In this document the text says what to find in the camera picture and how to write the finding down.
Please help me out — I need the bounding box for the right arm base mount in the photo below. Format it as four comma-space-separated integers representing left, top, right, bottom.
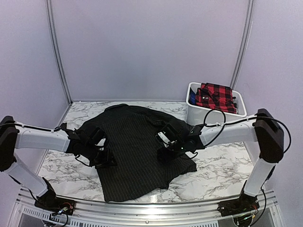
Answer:
217, 190, 259, 217

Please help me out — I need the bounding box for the red black plaid shirt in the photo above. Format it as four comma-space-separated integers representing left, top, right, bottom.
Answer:
195, 83, 237, 114

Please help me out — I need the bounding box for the black pinstriped long sleeve shirt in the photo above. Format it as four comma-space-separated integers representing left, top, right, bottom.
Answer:
80, 104, 197, 202

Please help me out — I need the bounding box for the blue plaid shirt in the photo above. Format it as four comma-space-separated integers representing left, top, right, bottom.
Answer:
188, 91, 196, 105

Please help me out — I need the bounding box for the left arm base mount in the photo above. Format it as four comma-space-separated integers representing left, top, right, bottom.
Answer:
35, 192, 76, 215

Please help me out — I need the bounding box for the right aluminium corner post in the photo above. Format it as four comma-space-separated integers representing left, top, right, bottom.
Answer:
230, 0, 255, 89

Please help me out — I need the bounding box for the white plastic bin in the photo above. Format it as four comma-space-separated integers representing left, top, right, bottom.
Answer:
186, 82, 247, 125

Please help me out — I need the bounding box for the aluminium front frame rail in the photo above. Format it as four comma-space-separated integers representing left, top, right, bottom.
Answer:
8, 189, 286, 227

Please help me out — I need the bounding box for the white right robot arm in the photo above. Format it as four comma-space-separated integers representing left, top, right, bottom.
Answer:
155, 108, 288, 212

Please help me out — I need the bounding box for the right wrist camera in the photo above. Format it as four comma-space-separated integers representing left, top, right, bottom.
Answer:
155, 132, 172, 147

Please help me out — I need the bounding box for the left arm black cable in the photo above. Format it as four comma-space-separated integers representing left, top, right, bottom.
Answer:
11, 122, 62, 133

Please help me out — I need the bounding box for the left aluminium corner post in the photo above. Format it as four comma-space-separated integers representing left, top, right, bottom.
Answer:
45, 0, 73, 105

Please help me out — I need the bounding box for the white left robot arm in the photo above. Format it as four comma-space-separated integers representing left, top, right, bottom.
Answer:
0, 116, 116, 210

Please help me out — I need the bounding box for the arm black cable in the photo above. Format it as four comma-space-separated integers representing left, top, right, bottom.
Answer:
184, 109, 293, 220
11, 122, 62, 133

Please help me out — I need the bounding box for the aluminium corner post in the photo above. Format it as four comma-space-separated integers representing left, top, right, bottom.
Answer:
45, 0, 73, 105
230, 0, 255, 89

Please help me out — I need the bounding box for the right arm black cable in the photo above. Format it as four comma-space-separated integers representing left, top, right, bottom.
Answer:
184, 109, 293, 220

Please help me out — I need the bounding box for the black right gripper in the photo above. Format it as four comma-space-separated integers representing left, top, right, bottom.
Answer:
157, 140, 187, 164

